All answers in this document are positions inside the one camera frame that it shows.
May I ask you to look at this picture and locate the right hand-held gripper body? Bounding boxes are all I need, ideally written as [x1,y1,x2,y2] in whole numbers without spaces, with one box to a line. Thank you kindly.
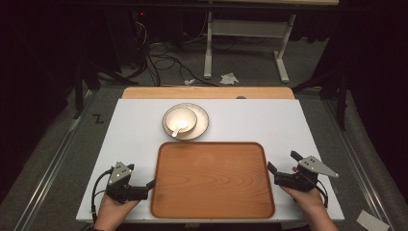
[274,155,340,193]

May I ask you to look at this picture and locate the person's left hand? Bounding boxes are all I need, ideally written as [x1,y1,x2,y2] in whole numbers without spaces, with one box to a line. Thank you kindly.
[93,192,140,230]

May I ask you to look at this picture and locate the wooden table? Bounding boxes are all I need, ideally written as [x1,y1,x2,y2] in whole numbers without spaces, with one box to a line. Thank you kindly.
[121,86,296,101]

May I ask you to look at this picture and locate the large crumpled white paper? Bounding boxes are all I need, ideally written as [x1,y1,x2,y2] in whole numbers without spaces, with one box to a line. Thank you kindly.
[218,72,241,87]

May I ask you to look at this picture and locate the cream bowl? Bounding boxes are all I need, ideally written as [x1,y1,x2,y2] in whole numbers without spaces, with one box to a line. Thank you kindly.
[164,107,198,136]

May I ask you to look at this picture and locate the white ceramic spoon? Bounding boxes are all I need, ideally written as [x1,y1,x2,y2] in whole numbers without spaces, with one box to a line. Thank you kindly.
[171,118,191,139]

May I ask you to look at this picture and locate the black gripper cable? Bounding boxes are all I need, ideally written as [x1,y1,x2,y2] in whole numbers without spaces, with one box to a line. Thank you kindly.
[90,167,115,224]
[315,180,330,209]

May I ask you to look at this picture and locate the metal floor rail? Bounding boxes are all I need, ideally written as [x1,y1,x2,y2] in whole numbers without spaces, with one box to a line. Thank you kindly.
[13,90,95,231]
[321,98,396,231]

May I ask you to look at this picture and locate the black floor cables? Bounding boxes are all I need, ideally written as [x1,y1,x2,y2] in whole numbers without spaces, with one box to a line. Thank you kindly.
[128,18,219,88]

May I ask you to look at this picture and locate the brown wooden tray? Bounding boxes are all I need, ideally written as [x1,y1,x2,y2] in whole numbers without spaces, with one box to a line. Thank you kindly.
[149,141,276,220]

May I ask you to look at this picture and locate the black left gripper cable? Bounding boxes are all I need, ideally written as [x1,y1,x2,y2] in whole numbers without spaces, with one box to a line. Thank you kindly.
[90,167,115,224]

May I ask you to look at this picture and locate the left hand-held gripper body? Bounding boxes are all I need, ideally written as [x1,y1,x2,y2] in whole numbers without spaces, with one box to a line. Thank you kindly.
[105,161,150,204]

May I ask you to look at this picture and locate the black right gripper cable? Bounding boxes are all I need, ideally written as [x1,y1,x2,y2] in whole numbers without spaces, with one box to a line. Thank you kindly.
[315,180,330,209]

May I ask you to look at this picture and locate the cream round plate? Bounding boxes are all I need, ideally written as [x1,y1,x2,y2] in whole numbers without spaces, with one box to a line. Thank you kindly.
[161,102,211,141]

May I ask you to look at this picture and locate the white metal desk frame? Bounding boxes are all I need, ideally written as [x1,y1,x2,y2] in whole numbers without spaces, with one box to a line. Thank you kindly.
[203,12,298,84]

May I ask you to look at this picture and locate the black metal stand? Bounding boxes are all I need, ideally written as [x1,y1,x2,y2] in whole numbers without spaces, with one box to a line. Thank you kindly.
[72,60,140,120]
[291,67,351,132]

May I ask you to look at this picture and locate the person's right hand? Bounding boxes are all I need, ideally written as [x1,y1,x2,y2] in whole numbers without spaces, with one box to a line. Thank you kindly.
[280,166,327,223]

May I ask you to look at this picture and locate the flat white paper sheet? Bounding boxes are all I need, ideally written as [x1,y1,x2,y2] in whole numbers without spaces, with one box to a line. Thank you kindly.
[355,209,391,231]

